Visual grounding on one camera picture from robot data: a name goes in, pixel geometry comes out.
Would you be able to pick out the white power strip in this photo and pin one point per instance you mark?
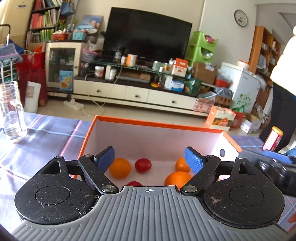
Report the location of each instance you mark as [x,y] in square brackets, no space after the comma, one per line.
[73,105]

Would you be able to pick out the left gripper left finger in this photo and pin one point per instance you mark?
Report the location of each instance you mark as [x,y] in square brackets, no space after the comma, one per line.
[94,169]

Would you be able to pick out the red snack canister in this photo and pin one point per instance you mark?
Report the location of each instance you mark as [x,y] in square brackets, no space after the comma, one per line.
[273,139]

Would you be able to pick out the wooden shelf unit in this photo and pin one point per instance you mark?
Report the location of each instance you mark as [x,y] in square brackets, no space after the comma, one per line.
[265,53]

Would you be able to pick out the white tv stand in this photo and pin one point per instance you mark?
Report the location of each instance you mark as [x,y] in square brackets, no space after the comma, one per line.
[132,86]

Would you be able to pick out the white glass door cabinet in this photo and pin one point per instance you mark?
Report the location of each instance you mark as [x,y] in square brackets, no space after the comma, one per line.
[62,60]

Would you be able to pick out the round wall clock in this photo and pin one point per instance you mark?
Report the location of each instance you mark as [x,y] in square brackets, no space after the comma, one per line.
[240,18]

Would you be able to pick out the small red tomato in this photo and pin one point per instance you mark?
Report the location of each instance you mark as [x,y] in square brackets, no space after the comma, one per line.
[134,183]

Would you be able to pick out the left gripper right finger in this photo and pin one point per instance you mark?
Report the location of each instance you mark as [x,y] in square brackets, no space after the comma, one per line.
[204,169]

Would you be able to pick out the black flat television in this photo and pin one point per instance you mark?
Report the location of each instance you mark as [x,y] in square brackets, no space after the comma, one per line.
[151,36]

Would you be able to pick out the large yellow-orange orange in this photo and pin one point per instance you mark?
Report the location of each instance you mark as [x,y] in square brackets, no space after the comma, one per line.
[120,168]

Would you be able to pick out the white floor air conditioner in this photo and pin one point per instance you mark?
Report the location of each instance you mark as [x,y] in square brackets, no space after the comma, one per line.
[16,13]

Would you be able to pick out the dark wooden bookshelf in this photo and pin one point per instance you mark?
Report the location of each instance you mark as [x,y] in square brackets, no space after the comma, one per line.
[43,21]

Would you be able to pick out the orange cardboard box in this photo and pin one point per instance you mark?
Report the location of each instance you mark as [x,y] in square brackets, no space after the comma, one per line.
[163,144]

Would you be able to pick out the clear glass jar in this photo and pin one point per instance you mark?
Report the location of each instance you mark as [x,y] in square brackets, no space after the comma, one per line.
[12,113]

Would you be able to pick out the green stacked storage bins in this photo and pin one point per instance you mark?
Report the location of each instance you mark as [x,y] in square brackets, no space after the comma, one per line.
[201,48]

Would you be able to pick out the small orange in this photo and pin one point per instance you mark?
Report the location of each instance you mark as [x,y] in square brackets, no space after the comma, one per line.
[182,166]

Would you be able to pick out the orange white medicine box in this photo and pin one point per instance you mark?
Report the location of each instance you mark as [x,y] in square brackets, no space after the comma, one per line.
[179,68]

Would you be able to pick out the brown cardboard box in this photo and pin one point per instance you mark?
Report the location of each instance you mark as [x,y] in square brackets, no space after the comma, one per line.
[205,73]

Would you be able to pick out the orange fruit gift box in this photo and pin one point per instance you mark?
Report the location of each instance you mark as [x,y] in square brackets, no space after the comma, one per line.
[220,118]

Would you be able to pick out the orange white can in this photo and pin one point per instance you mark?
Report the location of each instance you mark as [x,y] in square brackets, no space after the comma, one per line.
[131,60]

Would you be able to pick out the blue plaid bedsheet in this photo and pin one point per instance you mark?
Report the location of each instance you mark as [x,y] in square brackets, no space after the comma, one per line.
[47,137]

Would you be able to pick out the white chest freezer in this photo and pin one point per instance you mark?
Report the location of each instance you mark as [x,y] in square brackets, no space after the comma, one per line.
[244,84]

